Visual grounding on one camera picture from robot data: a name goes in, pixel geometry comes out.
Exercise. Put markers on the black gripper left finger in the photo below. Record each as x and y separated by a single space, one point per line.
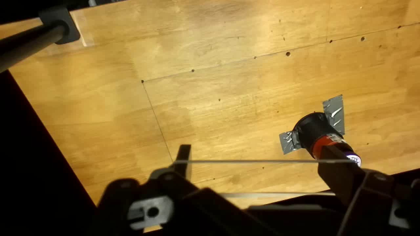
181 158

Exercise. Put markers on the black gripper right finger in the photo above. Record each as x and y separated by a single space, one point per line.
342 175

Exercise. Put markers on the black tripod pole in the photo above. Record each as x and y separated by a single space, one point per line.
20 47

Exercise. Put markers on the grey pole clamp bracket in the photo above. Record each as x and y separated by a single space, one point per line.
61 16

